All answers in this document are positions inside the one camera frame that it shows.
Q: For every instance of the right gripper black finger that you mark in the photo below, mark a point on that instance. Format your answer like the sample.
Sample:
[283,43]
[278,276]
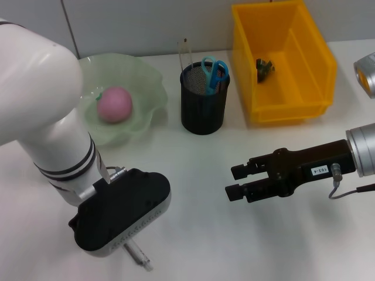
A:
[249,169]
[252,191]

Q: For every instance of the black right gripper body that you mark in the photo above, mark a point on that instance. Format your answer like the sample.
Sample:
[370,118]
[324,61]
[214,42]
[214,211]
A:
[310,167]

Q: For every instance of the blue capped scissors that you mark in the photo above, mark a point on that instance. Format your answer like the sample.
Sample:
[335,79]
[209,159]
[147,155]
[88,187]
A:
[215,73]

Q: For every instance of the grey clear pen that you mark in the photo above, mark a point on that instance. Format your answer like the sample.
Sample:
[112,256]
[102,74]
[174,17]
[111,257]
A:
[137,253]

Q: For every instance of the clear plastic ruler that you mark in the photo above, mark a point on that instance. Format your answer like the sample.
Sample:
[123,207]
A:
[185,55]

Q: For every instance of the pink peach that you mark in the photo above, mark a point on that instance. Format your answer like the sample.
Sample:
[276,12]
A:
[115,105]

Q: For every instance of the black mesh pen cup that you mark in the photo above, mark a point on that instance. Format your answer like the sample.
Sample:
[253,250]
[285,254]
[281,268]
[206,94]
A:
[202,114]

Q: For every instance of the pale green glass fruit plate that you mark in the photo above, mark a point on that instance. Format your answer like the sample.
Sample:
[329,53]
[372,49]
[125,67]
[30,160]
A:
[140,87]

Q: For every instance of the yellow plastic storage bin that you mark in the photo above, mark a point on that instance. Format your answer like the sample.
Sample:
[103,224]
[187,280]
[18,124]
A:
[293,87]

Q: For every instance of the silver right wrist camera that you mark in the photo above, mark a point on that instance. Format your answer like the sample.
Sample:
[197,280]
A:
[366,73]

